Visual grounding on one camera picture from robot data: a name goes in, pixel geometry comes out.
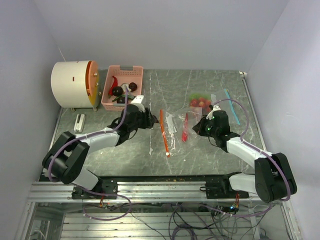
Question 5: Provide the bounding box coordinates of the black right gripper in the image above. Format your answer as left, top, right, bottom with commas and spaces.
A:
192, 114, 219, 137

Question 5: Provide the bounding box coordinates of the blue zip bag with strawberries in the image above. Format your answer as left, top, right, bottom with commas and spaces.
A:
188, 88, 241, 125

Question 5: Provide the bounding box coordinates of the orange zip bag with vegetables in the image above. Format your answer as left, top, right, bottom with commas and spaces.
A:
159, 107, 202, 157

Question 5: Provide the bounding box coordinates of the green fake chili pepper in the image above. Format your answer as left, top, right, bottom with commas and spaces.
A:
112, 94, 136, 102

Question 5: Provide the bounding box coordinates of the dark purple fake plum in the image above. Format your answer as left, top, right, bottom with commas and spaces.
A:
116, 96, 126, 104

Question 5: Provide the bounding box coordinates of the dark red fake fruit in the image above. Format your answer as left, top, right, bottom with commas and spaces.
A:
128, 82, 138, 92

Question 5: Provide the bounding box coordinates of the white fake mushroom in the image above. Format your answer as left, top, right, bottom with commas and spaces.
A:
120, 83, 131, 92

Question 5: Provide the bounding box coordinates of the dark fake eggplant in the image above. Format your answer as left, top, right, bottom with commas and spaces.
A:
111, 86, 124, 97

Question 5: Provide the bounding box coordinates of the red fake chili pepper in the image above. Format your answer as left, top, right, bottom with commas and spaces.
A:
108, 75, 118, 98

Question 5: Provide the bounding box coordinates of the pink perforated plastic basket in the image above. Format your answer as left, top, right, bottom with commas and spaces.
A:
101, 65, 144, 111

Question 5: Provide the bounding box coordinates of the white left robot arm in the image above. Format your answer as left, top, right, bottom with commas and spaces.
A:
42, 104, 159, 199

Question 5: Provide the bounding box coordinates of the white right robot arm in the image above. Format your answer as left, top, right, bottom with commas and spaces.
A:
192, 110, 298, 203

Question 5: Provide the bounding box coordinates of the small white rectangular device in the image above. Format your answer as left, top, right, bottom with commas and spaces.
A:
73, 114, 86, 133

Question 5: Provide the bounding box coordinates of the round white drawer organizer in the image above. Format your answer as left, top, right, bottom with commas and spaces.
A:
50, 60, 100, 111

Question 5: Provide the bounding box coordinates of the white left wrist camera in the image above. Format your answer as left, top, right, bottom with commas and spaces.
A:
130, 95, 145, 106

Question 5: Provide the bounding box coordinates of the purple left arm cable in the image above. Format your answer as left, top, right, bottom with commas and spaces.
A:
47, 88, 133, 221

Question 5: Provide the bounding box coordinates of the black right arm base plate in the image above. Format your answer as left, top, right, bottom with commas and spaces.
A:
199, 181, 249, 199

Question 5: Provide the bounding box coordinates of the aluminium frame rail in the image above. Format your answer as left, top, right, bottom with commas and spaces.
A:
26, 180, 291, 204

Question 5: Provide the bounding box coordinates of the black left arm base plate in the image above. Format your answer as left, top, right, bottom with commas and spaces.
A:
71, 180, 118, 200

